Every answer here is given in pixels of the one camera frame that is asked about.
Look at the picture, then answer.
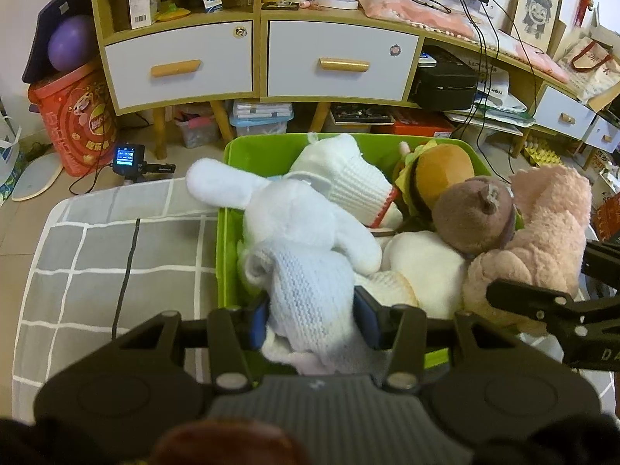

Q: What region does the paper gift bag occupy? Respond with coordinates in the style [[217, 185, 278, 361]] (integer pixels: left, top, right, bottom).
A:
[[556, 28, 620, 103]]

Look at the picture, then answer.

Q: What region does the brown bear plush toy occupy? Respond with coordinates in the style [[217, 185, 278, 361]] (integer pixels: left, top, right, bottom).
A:
[[430, 176, 517, 258]]

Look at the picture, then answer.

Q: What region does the white drawer wooden handle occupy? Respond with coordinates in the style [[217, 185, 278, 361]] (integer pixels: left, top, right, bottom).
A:
[[103, 21, 255, 110], [266, 19, 420, 103]]

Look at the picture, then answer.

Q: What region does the red snack bucket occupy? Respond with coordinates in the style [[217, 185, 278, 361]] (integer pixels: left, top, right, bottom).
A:
[[27, 59, 120, 178]]

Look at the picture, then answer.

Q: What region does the white carton box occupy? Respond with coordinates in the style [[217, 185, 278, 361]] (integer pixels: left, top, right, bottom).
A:
[[127, 0, 162, 31]]

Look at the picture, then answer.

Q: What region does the green plastic bin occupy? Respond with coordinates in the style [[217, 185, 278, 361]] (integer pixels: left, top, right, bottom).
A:
[[215, 133, 505, 370]]

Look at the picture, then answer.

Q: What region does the small clear storage box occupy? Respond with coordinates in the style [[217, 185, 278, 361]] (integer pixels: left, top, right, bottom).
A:
[[173, 113, 222, 149]]

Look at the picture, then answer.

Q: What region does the white knit-sweater plush toy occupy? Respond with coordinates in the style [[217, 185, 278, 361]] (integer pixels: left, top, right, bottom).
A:
[[289, 132, 404, 229]]

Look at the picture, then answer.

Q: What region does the framed cartoon drawing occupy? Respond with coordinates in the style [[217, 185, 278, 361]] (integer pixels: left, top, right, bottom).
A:
[[510, 0, 565, 55]]

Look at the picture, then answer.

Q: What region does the clear plastic storage box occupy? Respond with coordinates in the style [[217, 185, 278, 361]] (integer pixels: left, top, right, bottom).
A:
[[229, 98, 296, 140]]

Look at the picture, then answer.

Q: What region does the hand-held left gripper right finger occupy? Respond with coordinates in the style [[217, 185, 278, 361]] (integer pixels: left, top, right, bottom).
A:
[[353, 286, 532, 391]]

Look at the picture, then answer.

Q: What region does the stack of papers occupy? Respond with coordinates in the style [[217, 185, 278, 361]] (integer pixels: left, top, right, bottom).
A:
[[444, 64, 534, 133]]

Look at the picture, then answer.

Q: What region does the wooden cabinet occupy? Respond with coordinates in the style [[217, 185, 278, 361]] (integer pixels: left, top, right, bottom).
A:
[[90, 0, 620, 157]]

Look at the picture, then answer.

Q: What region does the burger plush toy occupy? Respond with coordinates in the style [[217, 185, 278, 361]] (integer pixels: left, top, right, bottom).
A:
[[391, 138, 476, 220]]

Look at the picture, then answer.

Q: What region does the yellow green toy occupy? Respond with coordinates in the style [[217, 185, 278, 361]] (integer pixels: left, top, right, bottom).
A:
[[154, 1, 193, 23]]

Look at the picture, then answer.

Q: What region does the pink cloth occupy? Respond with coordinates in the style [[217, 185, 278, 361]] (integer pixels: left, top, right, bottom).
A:
[[355, 0, 573, 84]]

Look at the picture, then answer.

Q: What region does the white round board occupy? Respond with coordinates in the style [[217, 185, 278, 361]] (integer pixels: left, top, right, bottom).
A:
[[11, 152, 65, 203]]

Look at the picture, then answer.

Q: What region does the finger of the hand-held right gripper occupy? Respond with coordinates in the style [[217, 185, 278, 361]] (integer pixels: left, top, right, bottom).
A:
[[485, 277, 575, 324], [580, 239, 620, 282]]

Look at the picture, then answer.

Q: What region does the white rabbit plush toy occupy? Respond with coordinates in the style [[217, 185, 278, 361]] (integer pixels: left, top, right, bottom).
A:
[[185, 157, 404, 375]]

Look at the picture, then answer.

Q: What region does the red flat box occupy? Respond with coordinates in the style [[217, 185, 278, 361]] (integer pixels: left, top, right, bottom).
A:
[[391, 108, 455, 140]]

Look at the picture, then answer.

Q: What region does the black flat tray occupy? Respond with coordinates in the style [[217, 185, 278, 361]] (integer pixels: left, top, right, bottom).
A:
[[328, 103, 396, 125]]

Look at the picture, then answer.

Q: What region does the black printer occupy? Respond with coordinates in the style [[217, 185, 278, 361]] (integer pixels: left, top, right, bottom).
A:
[[408, 45, 479, 112]]

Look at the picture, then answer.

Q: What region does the cream white plush toy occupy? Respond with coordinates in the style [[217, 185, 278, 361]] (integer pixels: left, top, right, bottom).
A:
[[356, 230, 469, 321]]

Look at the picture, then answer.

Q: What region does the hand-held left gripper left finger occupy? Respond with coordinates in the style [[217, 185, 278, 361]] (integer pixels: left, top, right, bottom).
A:
[[97, 294, 272, 394]]

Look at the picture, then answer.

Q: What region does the black cable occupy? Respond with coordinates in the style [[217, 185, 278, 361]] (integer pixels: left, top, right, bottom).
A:
[[110, 217, 142, 341]]

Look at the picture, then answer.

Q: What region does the small white drawer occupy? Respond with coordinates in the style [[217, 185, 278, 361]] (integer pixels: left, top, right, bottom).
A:
[[582, 115, 620, 154], [532, 84, 598, 140]]

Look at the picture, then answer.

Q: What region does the pink plush toy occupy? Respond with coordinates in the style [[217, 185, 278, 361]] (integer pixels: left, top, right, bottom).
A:
[[462, 164, 594, 336]]

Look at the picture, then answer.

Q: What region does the purple exercise ball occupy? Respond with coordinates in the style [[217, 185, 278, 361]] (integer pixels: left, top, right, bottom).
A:
[[47, 14, 98, 73]]

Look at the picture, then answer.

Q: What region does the dark purple board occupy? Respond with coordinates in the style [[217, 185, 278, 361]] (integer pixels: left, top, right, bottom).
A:
[[21, 0, 94, 84]]

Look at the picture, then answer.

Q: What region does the yellow egg carton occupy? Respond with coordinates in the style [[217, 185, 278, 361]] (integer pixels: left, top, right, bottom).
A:
[[522, 137, 563, 166]]

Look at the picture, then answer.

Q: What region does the small screen device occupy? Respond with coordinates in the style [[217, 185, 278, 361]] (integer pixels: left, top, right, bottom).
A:
[[111, 142, 176, 176]]

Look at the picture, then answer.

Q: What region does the white plastic bag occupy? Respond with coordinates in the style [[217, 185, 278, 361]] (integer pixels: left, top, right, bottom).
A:
[[0, 114, 23, 205]]

